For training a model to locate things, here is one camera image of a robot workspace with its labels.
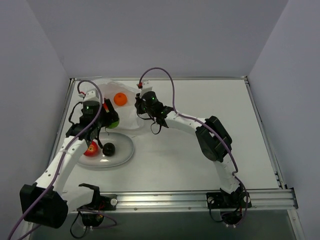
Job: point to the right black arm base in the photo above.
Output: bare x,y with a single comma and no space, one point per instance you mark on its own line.
229,209

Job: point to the red fake apple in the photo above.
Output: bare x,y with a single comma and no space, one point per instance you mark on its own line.
92,150

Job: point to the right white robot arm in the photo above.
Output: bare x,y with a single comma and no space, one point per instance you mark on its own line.
213,139

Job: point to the orange fake fruit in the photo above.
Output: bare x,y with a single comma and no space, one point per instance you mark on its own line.
120,99

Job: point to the aluminium mounting rail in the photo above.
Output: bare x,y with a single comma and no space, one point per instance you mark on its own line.
197,200

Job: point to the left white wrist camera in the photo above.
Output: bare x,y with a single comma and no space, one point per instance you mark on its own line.
91,95

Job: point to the white oval plate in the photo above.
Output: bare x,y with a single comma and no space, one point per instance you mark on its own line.
124,149

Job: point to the green fake fruit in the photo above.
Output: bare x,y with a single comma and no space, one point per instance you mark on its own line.
113,124

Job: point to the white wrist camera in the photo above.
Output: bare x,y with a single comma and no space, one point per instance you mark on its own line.
91,95
144,87

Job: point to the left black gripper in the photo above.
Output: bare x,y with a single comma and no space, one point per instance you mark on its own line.
110,115

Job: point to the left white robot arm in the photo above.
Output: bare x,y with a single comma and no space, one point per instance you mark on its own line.
42,202

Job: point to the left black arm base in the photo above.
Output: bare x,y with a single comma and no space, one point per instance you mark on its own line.
93,216

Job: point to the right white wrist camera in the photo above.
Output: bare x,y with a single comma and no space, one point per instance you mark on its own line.
144,87

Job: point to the white plastic bag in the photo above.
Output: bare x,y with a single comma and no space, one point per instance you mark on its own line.
107,88

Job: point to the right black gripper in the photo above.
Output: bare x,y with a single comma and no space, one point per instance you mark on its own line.
139,105

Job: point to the dark fake fruit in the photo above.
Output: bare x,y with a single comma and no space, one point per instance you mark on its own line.
109,149

